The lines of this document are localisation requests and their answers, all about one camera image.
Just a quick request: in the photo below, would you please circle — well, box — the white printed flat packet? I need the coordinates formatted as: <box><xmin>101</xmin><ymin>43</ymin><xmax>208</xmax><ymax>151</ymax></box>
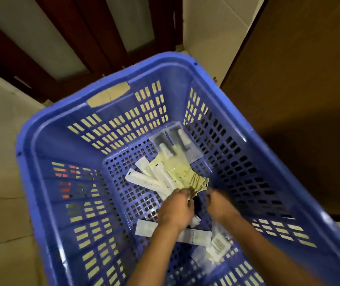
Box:
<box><xmin>205</xmin><ymin>231</ymin><xmax>232</xmax><ymax>263</ymax></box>

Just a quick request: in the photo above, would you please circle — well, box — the brown wooden door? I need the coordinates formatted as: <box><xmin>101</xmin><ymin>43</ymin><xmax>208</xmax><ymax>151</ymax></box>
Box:
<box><xmin>220</xmin><ymin>0</ymin><xmax>340</xmax><ymax>218</ymax></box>

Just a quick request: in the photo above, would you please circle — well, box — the person's right hand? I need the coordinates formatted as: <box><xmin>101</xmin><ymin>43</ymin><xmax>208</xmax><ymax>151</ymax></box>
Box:
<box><xmin>205</xmin><ymin>188</ymin><xmax>243</xmax><ymax>224</ymax></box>

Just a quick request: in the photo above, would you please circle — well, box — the person's left forearm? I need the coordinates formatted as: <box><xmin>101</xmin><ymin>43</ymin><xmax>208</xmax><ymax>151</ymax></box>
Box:
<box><xmin>126</xmin><ymin>222</ymin><xmax>189</xmax><ymax>286</ymax></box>

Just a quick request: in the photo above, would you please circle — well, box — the blue plastic laundry basket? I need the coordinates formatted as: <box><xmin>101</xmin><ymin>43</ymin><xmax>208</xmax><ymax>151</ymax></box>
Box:
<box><xmin>16</xmin><ymin>51</ymin><xmax>340</xmax><ymax>286</ymax></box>

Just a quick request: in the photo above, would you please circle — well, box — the person's right forearm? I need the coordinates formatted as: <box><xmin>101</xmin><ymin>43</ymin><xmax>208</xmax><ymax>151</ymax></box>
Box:
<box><xmin>223</xmin><ymin>212</ymin><xmax>318</xmax><ymax>286</ymax></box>

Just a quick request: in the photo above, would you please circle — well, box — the person's left hand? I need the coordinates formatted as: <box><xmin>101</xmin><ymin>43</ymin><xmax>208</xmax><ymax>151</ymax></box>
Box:
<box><xmin>157</xmin><ymin>189</ymin><xmax>195</xmax><ymax>233</ymax></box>

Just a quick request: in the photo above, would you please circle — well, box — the long white paper sachet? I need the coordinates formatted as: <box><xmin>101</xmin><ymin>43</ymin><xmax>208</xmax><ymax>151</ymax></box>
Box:
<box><xmin>134</xmin><ymin>156</ymin><xmax>159</xmax><ymax>177</ymax></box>
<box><xmin>148</xmin><ymin>162</ymin><xmax>178</xmax><ymax>191</ymax></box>
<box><xmin>125</xmin><ymin>168</ymin><xmax>173</xmax><ymax>197</ymax></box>
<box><xmin>134</xmin><ymin>219</ymin><xmax>159</xmax><ymax>237</ymax></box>
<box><xmin>177</xmin><ymin>229</ymin><xmax>212</xmax><ymax>248</ymax></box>

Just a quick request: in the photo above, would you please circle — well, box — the clear plastic flat packet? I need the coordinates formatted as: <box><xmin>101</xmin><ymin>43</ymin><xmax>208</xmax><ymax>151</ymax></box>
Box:
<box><xmin>190</xmin><ymin>246</ymin><xmax>216</xmax><ymax>273</ymax></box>

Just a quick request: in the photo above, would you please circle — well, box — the bundle of yellow paper packets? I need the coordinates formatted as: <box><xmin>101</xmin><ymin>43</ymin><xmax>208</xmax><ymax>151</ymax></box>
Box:
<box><xmin>149</xmin><ymin>146</ymin><xmax>210</xmax><ymax>194</ymax></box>

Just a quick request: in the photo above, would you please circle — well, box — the dark wooden door frame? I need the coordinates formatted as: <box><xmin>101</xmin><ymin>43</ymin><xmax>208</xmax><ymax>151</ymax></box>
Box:
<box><xmin>0</xmin><ymin>0</ymin><xmax>184</xmax><ymax>103</ymax></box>

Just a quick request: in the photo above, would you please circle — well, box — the clear pouch with white tube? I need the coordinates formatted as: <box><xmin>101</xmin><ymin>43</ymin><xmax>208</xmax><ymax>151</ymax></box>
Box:
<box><xmin>165</xmin><ymin>121</ymin><xmax>204</xmax><ymax>165</ymax></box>

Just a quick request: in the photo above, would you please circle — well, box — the clear pouch with dark bottle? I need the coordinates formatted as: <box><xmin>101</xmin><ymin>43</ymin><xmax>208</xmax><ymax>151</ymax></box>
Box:
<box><xmin>149</xmin><ymin>128</ymin><xmax>173</xmax><ymax>159</ymax></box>

